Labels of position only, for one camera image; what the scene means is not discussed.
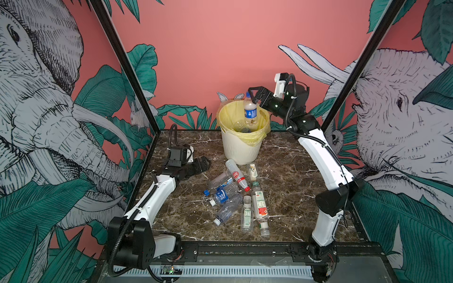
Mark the small clear bottle bird label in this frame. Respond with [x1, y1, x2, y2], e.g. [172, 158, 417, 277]
[248, 163, 259, 182]

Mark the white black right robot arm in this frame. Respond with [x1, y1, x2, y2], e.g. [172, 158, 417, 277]
[247, 85, 363, 262]

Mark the clear bottle white cap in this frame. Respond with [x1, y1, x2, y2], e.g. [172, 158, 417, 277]
[213, 195, 243, 226]

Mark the black left frame post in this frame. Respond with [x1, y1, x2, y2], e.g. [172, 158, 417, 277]
[90, 0, 160, 136]

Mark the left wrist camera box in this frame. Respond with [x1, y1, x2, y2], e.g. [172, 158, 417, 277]
[166, 145, 194, 167]

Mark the white bottle red band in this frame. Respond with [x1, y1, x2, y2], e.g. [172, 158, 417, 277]
[225, 159, 251, 192]

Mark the tall bottle red green label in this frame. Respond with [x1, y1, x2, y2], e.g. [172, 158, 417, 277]
[251, 181, 270, 238]

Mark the white ribbed waste bin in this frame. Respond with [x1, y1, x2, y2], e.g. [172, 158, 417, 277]
[221, 130, 265, 165]

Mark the blue label bottle blue cap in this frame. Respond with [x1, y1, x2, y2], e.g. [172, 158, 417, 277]
[243, 92, 258, 129]

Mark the black frame post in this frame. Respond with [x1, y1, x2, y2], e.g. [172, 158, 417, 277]
[90, 0, 160, 136]
[321, 0, 405, 132]

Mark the clear bottle green label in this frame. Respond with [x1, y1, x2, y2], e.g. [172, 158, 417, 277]
[241, 195, 254, 233]

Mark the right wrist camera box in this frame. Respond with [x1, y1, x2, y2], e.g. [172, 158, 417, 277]
[274, 73, 310, 100]

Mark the black right frame post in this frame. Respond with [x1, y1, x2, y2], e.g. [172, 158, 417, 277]
[321, 0, 405, 132]

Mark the clear bottle blue cap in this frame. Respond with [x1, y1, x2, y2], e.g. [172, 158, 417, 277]
[205, 183, 239, 206]

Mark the yellow plastic bin liner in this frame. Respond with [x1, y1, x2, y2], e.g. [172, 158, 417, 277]
[217, 100, 271, 146]

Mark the white slotted cable duct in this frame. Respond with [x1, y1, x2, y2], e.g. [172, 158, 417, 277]
[105, 265, 316, 279]

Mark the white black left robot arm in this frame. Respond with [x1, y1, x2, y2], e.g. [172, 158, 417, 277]
[106, 156, 211, 277]

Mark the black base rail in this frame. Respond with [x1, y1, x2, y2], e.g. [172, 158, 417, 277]
[153, 241, 338, 265]

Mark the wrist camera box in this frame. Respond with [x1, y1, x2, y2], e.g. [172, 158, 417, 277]
[274, 73, 310, 100]
[166, 145, 194, 167]

